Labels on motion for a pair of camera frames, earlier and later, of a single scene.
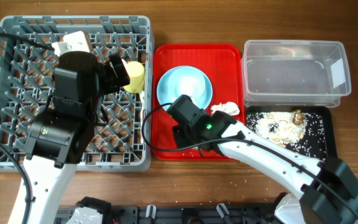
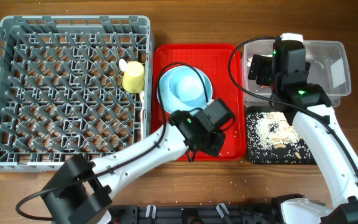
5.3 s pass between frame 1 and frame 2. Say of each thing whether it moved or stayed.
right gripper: moved
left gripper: moved
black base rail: stayed
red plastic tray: stayed
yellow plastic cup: stayed
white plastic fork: stayed
